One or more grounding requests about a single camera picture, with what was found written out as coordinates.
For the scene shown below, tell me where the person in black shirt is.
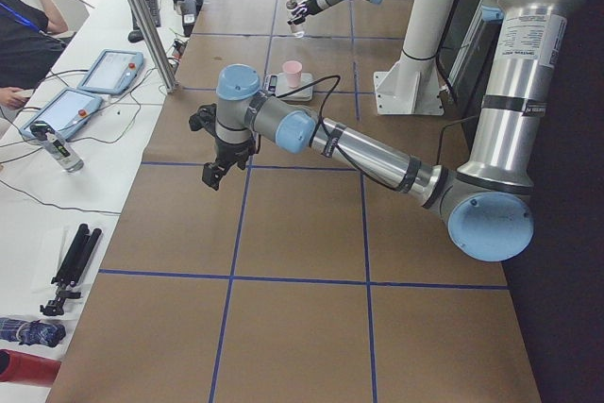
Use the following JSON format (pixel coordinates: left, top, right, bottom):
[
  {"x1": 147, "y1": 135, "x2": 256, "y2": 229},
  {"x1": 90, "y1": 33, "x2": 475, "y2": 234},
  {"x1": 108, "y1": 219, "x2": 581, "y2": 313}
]
[{"x1": 1, "y1": 0, "x2": 68, "y2": 110}]

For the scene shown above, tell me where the blue teach pendant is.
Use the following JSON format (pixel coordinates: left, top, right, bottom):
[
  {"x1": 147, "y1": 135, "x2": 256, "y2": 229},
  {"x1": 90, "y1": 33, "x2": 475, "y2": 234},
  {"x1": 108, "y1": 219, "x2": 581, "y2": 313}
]
[
  {"x1": 19, "y1": 88, "x2": 103, "y2": 139},
  {"x1": 77, "y1": 49, "x2": 144, "y2": 95}
]

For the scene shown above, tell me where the near blue teach pendant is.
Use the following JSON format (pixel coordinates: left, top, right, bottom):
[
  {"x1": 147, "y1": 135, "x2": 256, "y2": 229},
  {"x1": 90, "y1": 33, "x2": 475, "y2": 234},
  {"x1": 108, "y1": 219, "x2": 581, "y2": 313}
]
[{"x1": 19, "y1": 88, "x2": 103, "y2": 139}]

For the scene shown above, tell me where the black folded tripod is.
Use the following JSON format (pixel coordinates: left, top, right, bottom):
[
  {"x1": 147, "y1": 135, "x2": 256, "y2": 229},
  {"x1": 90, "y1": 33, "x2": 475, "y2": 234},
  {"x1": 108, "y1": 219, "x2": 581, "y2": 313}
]
[{"x1": 40, "y1": 224, "x2": 102, "y2": 316}]

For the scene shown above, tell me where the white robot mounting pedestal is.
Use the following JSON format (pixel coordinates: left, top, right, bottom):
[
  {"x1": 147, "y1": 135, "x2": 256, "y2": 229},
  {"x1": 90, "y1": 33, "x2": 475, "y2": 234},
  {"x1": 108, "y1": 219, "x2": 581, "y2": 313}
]
[{"x1": 374, "y1": 0, "x2": 454, "y2": 116}]

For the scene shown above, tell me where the blue plaid folded umbrella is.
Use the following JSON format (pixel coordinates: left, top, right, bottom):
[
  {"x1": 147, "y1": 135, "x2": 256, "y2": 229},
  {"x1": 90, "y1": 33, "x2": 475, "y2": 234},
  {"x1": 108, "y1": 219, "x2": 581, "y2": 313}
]
[{"x1": 1, "y1": 317, "x2": 66, "y2": 347}]

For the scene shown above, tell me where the red cylindrical bottle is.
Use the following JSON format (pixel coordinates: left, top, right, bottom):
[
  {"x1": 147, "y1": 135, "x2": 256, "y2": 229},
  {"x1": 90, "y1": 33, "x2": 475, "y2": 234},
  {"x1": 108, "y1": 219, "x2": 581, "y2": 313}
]
[{"x1": 1, "y1": 349, "x2": 61, "y2": 387}]

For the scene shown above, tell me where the far blue teach pendant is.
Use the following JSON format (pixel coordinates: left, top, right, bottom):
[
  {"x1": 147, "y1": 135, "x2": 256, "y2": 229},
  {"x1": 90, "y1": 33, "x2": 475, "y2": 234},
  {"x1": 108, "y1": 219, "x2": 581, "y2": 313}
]
[{"x1": 77, "y1": 49, "x2": 144, "y2": 95}]

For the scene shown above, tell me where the pink plastic cup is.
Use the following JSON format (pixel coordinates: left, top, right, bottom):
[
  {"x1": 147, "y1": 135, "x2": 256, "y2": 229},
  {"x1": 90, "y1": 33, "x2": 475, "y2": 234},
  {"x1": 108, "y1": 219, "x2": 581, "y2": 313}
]
[{"x1": 282, "y1": 60, "x2": 303, "y2": 89}]

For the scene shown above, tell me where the clear plastic water bottle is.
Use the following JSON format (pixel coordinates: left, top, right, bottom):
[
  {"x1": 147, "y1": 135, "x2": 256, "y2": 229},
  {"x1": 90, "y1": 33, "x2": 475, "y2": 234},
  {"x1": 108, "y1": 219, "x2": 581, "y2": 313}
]
[{"x1": 29, "y1": 121, "x2": 84, "y2": 173}]

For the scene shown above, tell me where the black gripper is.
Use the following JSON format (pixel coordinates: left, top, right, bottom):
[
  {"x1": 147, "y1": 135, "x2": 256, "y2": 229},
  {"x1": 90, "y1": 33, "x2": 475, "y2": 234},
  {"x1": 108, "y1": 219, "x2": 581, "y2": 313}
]
[
  {"x1": 189, "y1": 103, "x2": 257, "y2": 191},
  {"x1": 286, "y1": 0, "x2": 326, "y2": 26}
]

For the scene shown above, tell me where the black computer mouse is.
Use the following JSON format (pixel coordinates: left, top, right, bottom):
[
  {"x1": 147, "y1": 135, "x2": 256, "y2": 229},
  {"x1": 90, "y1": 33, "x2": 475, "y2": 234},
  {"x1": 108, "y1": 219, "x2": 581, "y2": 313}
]
[{"x1": 127, "y1": 30, "x2": 144, "y2": 43}]

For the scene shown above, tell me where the black computer keyboard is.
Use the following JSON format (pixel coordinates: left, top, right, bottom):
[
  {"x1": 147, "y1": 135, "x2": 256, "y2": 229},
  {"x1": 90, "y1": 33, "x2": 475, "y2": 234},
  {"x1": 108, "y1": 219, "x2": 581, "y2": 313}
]
[{"x1": 144, "y1": 0, "x2": 161, "y2": 27}]

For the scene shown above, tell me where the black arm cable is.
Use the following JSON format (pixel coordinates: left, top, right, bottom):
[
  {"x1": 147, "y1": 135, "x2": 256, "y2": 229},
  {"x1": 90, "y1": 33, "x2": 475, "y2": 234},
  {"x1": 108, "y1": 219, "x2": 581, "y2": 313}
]
[{"x1": 273, "y1": 74, "x2": 343, "y2": 140}]

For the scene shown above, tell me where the aluminium frame post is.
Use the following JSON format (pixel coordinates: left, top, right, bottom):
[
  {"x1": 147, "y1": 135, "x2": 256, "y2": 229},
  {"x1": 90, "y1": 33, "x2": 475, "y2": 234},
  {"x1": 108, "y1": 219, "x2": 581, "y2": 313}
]
[{"x1": 127, "y1": 0, "x2": 177, "y2": 93}]

